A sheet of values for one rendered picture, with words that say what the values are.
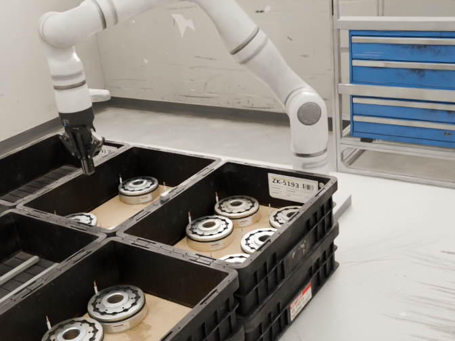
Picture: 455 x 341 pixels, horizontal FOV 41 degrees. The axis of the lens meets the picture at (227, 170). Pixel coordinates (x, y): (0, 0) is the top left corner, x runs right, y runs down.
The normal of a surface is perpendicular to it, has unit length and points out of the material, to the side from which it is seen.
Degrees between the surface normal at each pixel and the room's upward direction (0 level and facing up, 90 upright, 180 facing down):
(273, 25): 90
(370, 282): 0
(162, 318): 0
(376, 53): 90
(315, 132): 92
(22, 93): 90
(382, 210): 0
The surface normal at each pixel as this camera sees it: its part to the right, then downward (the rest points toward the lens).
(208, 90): -0.53, 0.39
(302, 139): -0.10, 0.42
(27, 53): 0.84, 0.14
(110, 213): -0.10, -0.91
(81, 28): 0.69, 0.19
